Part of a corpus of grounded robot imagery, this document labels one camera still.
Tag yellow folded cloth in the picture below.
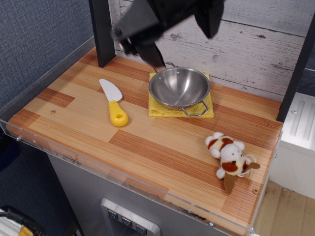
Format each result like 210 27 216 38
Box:
148 72 215 118

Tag stainless steel bowl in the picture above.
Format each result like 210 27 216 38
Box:
149 66 211 117

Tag dark left post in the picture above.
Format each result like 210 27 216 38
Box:
89 0 116 68

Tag yellow handled toy knife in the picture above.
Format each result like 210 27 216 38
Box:
99 79 128 127

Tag clear acrylic guard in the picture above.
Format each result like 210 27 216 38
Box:
0 37 282 236

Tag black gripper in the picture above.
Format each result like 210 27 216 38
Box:
111 0 224 67

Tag dark post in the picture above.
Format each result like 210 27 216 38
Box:
276 15 315 122
89 0 116 68

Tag silver dispenser button panel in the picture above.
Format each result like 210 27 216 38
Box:
100 198 161 236

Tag black braided cable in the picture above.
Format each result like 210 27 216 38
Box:
0 208 46 236

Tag white ridged side panel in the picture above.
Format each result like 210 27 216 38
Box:
281 92 315 151

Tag white brown plush dog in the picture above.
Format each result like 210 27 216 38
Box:
205 132 260 194

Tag dark right post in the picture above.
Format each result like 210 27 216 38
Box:
276 15 315 122

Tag grey toy fridge cabinet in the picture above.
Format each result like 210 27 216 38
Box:
48 155 225 236

